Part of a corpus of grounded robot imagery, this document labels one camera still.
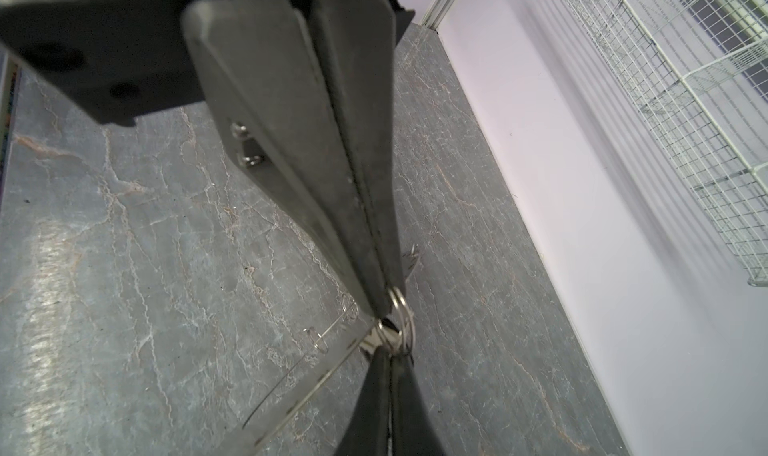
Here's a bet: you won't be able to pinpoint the key with white-green tag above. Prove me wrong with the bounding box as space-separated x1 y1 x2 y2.
360 290 415 363

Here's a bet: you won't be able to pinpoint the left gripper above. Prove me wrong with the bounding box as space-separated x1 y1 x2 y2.
1 0 413 126

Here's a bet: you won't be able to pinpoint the large toothed metal keyring disc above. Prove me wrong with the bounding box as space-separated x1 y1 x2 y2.
213 300 374 455

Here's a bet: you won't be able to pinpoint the white wire shelf basket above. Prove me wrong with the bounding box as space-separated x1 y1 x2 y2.
562 0 767 287

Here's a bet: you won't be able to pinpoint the aluminium rail with coloured beads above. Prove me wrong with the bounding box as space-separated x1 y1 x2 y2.
1 55 20 188

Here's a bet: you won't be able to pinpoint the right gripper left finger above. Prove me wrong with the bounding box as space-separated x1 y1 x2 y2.
335 347 391 456

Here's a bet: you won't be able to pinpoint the aluminium frame profiles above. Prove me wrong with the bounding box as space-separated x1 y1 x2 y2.
422 0 456 31

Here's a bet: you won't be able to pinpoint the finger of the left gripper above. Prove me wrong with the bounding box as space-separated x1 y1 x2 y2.
181 0 392 318
309 0 404 300

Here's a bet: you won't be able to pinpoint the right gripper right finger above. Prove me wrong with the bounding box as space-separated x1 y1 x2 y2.
391 355 446 456

